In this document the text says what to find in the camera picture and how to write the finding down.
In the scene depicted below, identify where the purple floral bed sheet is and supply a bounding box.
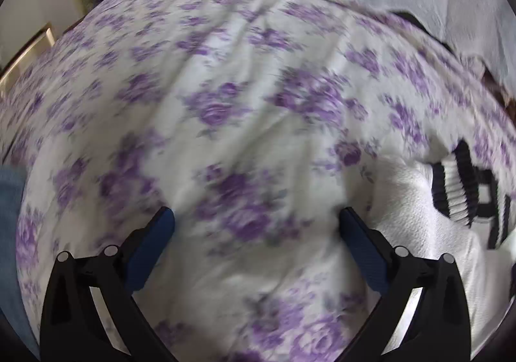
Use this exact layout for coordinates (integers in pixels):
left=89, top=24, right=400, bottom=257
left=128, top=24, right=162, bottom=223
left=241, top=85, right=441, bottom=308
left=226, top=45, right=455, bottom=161
left=0, top=0, right=516, bottom=362

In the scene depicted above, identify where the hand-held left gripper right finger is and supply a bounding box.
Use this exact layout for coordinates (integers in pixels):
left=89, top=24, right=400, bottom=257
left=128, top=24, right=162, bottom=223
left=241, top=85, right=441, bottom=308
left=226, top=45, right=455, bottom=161
left=339, top=207, right=472, bottom=362

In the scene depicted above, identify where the light wooden cabinet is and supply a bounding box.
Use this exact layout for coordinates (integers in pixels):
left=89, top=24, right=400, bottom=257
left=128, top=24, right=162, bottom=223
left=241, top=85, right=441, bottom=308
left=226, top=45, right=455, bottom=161
left=0, top=21, right=56, bottom=99

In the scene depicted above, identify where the light blue garment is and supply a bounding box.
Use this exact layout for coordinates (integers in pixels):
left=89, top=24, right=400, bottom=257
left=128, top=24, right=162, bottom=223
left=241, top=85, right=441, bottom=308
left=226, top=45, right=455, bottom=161
left=0, top=166, right=41, bottom=360

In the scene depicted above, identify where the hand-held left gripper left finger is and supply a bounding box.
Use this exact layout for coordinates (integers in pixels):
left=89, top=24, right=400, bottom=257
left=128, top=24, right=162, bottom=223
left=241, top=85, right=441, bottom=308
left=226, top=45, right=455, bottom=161
left=39, top=207, right=178, bottom=362

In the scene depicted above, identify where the white sweater with black trim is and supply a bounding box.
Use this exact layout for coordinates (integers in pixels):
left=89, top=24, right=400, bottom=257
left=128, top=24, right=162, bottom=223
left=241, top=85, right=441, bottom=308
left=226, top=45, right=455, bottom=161
left=369, top=140, right=516, bottom=362

